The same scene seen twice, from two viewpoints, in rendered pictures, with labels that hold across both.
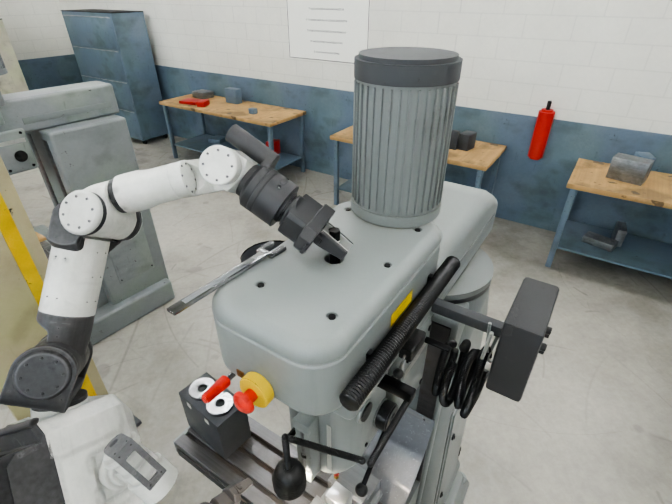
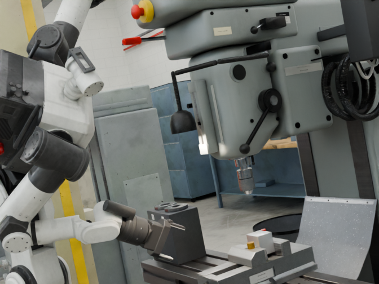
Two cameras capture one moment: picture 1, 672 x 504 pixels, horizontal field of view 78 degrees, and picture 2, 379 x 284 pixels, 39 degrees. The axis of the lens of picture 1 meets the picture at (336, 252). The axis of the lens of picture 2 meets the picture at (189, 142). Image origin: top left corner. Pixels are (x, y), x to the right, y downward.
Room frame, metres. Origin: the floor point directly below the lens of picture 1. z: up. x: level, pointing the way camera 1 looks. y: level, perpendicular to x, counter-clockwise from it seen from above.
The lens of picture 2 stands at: (-0.89, -0.56, 1.46)
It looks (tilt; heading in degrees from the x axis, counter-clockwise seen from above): 3 degrees down; 25
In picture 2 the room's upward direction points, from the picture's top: 11 degrees counter-clockwise
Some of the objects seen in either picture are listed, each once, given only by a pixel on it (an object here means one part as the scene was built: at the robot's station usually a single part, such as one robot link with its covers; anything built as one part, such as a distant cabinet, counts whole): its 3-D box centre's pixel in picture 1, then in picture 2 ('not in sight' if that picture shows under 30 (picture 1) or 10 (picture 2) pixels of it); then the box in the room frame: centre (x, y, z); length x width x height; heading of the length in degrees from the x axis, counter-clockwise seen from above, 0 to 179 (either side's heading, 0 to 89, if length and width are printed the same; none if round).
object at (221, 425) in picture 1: (215, 413); (175, 230); (0.93, 0.43, 1.03); 0.22 x 0.12 x 0.20; 51
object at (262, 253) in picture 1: (230, 274); not in sight; (0.58, 0.18, 1.89); 0.24 x 0.04 x 0.01; 144
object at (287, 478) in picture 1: (289, 475); (182, 120); (0.48, 0.10, 1.45); 0.07 x 0.07 x 0.06
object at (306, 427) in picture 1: (307, 445); (203, 117); (0.54, 0.06, 1.45); 0.04 x 0.04 x 0.21; 57
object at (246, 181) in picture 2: not in sight; (246, 181); (0.64, 0.00, 1.23); 0.05 x 0.05 x 0.06
